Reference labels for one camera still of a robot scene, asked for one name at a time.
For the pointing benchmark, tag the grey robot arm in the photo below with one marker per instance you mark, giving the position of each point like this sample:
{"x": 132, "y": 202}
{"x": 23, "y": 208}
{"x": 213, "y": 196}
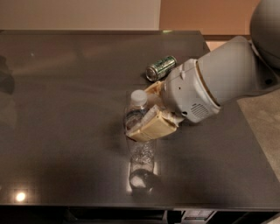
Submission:
{"x": 243, "y": 67}

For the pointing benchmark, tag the green aluminium soda can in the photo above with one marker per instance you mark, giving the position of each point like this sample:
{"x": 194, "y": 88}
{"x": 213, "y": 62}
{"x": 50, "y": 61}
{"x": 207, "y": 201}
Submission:
{"x": 159, "y": 69}

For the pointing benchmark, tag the clear plastic water bottle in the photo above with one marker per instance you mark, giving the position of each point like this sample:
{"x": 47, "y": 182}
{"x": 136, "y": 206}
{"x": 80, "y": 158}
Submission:
{"x": 141, "y": 147}

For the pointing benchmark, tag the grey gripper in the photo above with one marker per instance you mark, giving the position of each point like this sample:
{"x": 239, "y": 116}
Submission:
{"x": 188, "y": 90}

